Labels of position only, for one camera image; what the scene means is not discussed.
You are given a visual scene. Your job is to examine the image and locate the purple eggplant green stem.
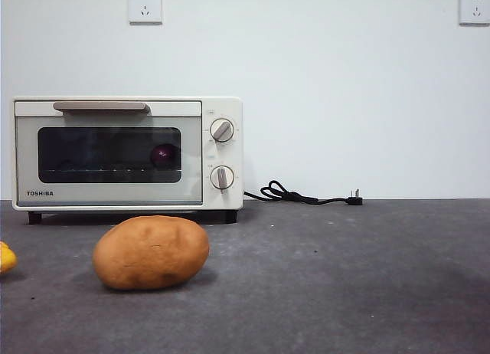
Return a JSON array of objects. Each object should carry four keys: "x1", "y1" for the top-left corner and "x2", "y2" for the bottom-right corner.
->
[{"x1": 149, "y1": 142, "x2": 181, "y2": 169}]

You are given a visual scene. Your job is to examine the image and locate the glass oven door beige handle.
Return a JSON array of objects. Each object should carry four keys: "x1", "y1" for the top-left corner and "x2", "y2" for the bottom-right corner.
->
[{"x1": 13, "y1": 100, "x2": 204, "y2": 207}]

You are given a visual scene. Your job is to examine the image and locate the white beige oven knob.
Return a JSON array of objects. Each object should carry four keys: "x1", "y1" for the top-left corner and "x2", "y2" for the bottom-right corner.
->
[
  {"x1": 209, "y1": 165, "x2": 235, "y2": 193},
  {"x1": 210, "y1": 118, "x2": 235, "y2": 143}
]

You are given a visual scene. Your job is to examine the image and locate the white Toshiba toaster oven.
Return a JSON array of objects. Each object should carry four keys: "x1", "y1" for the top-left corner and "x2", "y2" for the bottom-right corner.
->
[{"x1": 10, "y1": 96, "x2": 244, "y2": 225}]

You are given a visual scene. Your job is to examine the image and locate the brown potato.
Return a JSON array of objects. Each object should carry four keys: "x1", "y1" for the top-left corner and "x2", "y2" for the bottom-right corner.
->
[{"x1": 92, "y1": 215, "x2": 211, "y2": 291}]

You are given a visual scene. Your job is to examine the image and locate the yellow fruit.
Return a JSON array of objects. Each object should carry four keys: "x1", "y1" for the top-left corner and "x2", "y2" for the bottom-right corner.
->
[{"x1": 0, "y1": 241, "x2": 18, "y2": 274}]

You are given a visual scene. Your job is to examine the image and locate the black power cable with plug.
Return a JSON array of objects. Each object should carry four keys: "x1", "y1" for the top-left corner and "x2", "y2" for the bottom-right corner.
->
[{"x1": 243, "y1": 179, "x2": 364, "y2": 207}]

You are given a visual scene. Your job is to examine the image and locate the metal wire oven rack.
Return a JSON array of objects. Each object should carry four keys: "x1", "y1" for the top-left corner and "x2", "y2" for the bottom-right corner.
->
[{"x1": 40, "y1": 168, "x2": 182, "y2": 174}]

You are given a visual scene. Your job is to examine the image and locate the white wall socket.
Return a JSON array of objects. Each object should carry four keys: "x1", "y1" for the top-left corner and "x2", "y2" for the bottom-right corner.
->
[
  {"x1": 459, "y1": 0, "x2": 490, "y2": 25},
  {"x1": 128, "y1": 0, "x2": 163, "y2": 25}
]

